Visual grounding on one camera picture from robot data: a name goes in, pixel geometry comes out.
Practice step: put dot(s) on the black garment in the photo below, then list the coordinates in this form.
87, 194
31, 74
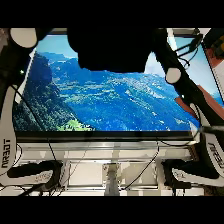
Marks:
113, 50

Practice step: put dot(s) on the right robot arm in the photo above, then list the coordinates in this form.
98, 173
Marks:
187, 90

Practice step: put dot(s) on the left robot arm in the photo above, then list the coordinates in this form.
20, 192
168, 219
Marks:
6, 133

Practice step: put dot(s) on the silver frame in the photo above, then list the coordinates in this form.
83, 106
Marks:
112, 180

